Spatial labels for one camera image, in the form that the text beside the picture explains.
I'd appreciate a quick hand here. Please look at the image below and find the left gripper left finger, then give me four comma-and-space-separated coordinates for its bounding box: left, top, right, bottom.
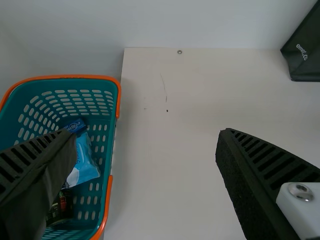
0, 128, 78, 240

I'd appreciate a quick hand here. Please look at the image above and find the small blue gum box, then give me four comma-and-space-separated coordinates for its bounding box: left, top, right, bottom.
62, 118, 88, 135

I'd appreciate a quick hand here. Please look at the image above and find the dark coffee bottle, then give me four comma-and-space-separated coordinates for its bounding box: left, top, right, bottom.
44, 186, 75, 225

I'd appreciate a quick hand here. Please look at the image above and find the light blue wet wipes pack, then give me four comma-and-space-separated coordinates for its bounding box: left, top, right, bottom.
65, 131, 102, 188

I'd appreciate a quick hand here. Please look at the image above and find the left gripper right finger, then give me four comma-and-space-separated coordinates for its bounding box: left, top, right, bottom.
215, 127, 320, 240

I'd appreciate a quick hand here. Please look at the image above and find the dark grey bag with straps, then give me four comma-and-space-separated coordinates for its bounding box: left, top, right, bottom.
279, 2, 320, 83

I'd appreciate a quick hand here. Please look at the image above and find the teal shopping basket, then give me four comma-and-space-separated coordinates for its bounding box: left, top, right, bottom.
0, 74, 122, 240

